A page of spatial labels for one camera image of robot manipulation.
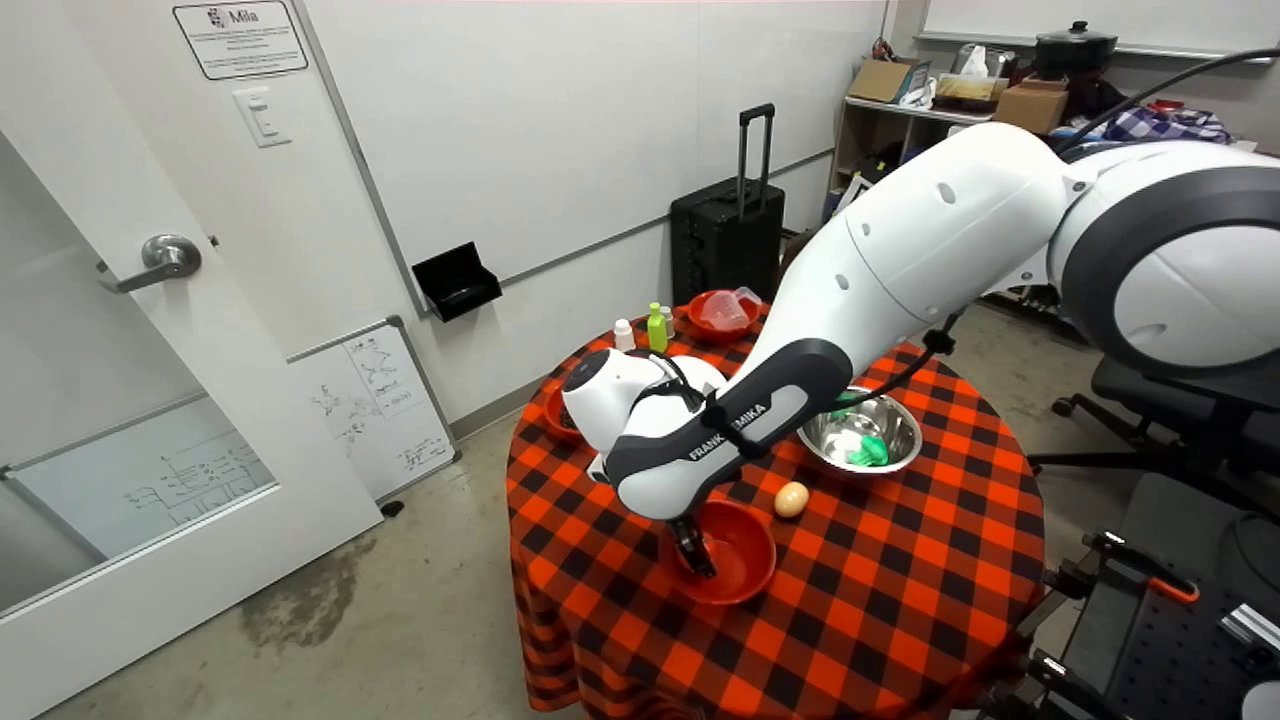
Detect large wall whiteboard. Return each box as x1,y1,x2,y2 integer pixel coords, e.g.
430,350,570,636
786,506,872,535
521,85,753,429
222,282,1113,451
292,0,896,323

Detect open cardboard box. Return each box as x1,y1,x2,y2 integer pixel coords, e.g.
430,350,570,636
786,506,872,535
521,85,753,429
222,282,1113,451
845,56,920,108

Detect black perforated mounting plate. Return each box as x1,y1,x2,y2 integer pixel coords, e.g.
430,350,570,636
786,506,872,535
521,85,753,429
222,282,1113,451
1065,584,1280,720

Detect clear plastic bag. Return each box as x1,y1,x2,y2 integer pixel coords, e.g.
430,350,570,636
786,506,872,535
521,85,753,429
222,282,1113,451
694,285,766,338

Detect white door with frosted glass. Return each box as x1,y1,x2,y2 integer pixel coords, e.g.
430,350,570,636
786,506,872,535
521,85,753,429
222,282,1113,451
0,125,392,720

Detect black office chair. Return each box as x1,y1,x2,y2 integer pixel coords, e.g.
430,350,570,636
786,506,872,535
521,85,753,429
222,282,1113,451
1033,352,1280,526

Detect small white paper notice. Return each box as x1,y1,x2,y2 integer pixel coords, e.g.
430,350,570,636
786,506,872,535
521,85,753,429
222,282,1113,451
232,85,295,151

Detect aluminium profile rail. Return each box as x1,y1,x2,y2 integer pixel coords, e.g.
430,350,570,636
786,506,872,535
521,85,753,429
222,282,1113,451
1215,595,1280,658

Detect black cooking pot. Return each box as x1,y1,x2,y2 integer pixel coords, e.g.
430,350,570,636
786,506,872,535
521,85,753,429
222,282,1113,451
1033,15,1122,85

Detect green squeeze bottle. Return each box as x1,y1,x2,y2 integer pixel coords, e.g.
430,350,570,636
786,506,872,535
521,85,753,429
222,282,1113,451
644,300,678,361

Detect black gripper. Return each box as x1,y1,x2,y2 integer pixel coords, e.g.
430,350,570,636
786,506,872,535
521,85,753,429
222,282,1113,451
665,506,721,581

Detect red black plaid tablecloth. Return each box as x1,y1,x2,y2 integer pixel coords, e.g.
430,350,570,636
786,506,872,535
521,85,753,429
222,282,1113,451
502,300,1053,720

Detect small leaning whiteboard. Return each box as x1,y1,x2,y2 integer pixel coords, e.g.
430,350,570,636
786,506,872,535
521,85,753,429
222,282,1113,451
290,317,461,506

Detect white wall sign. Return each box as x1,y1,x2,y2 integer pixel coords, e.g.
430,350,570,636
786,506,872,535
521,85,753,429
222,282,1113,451
170,0,312,85

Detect black wall tray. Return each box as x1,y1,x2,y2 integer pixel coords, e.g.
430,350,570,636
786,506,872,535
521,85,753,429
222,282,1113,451
407,242,508,323

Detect green object in steel bowl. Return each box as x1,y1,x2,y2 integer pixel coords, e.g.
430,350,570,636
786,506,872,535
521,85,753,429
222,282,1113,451
845,429,896,471

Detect plain red bowl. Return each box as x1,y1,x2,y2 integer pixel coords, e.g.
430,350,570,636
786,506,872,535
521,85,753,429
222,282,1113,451
660,498,781,614

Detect silver door handle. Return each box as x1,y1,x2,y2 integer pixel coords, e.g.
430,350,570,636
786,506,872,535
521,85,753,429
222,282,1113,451
98,233,210,296

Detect black orange clamp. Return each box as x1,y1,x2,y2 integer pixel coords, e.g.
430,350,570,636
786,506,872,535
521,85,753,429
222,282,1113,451
1087,527,1208,614
1016,651,1113,720

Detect black suitcase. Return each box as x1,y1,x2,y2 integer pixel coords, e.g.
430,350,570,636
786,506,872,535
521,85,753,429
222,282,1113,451
665,102,787,310

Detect stainless steel bowl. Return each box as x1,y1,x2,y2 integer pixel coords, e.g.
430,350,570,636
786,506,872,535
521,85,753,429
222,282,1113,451
798,387,928,482

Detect red bowl with plastic bag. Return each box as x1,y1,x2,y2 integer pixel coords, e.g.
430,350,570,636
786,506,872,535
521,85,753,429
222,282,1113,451
678,285,772,350

